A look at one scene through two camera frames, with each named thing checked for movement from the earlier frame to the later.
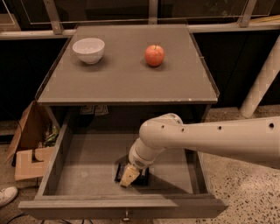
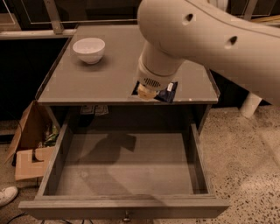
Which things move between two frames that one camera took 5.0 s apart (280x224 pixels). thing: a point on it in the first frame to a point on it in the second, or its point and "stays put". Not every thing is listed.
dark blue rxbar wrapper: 142,178 to 165,95
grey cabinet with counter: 129,72 stays put
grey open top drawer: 80,181 stays put
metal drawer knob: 126,219 stays put
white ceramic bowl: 89,50 stays put
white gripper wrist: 136,161 to 150,79
